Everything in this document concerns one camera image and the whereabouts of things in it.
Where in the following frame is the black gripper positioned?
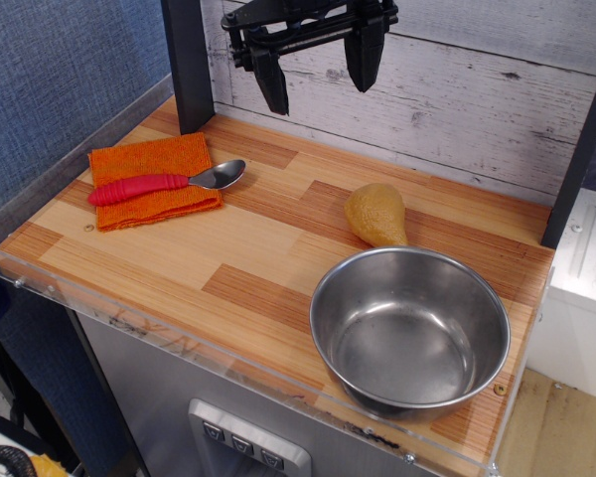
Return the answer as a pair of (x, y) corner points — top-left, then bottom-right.
(221, 1), (398, 115)

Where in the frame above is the tan toy chicken leg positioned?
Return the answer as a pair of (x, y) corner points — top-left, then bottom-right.
(344, 183), (408, 247)

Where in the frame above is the orange folded cloth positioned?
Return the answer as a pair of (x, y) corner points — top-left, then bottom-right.
(88, 133), (224, 232)

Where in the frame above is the stainless steel bowl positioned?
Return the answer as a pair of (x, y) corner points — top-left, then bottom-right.
(309, 246), (511, 420)

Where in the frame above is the clear acrylic edge guard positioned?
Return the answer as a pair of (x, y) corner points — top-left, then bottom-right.
(0, 240), (501, 477)

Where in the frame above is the white grooved side cabinet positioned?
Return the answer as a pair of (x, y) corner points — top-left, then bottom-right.
(526, 189), (596, 397)

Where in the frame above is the silver button control panel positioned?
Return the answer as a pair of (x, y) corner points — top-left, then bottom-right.
(189, 398), (312, 477)

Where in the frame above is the yellow object bottom left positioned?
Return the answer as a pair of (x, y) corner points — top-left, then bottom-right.
(30, 454), (72, 477)

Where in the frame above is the black vertical post left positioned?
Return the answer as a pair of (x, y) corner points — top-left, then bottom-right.
(161, 0), (215, 134)

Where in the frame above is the black vertical post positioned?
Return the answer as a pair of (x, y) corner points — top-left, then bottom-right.
(161, 0), (215, 134)
(540, 92), (596, 249)

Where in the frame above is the red handled metal spoon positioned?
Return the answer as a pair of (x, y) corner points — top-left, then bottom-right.
(88, 159), (246, 207)

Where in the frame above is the black vertical post right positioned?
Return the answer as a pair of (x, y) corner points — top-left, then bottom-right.
(540, 92), (596, 249)

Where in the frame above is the black corrugated hose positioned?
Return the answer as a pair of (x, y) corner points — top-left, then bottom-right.
(0, 442), (39, 477)

